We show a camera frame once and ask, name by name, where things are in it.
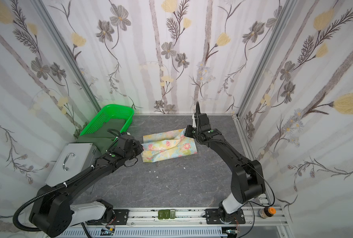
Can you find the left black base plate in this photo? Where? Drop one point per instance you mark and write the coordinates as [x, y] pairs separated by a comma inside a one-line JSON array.
[[120, 216]]

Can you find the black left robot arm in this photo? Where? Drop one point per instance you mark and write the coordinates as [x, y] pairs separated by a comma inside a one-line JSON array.
[[55, 210]]

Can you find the aluminium mounting rail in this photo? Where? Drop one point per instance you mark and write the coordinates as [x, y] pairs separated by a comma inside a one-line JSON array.
[[193, 217]]

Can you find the dark green skirt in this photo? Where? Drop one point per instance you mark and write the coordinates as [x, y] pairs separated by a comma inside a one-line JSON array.
[[104, 137]]

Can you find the orange capped bottle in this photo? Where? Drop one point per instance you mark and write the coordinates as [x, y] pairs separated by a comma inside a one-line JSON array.
[[267, 212]]

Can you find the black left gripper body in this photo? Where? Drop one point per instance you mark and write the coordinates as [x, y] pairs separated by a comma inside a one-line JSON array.
[[136, 147]]

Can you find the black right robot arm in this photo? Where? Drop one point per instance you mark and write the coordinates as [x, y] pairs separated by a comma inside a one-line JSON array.
[[247, 180]]

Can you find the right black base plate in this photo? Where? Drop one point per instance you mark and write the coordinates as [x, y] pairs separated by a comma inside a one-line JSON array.
[[218, 216]]

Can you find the green terminal block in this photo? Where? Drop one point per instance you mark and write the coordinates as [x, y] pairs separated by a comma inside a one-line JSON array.
[[166, 214]]

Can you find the silver metal case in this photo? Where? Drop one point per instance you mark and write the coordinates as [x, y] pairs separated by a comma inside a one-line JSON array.
[[74, 158]]

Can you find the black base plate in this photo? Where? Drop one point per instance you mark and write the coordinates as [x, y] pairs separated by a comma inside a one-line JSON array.
[[218, 216], [120, 216]]

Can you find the floral pastel skirt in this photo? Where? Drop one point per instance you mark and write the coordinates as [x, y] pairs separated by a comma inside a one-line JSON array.
[[167, 145]]

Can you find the white slotted cable duct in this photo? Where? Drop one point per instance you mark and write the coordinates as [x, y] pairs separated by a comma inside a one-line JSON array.
[[148, 232]]

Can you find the green plastic basket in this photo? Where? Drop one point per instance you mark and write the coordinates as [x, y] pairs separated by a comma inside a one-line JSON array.
[[107, 113]]

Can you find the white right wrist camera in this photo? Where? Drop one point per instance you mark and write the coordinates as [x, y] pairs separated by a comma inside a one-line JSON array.
[[194, 120]]

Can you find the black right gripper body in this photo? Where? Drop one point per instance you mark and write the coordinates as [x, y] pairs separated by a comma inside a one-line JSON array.
[[200, 125]]

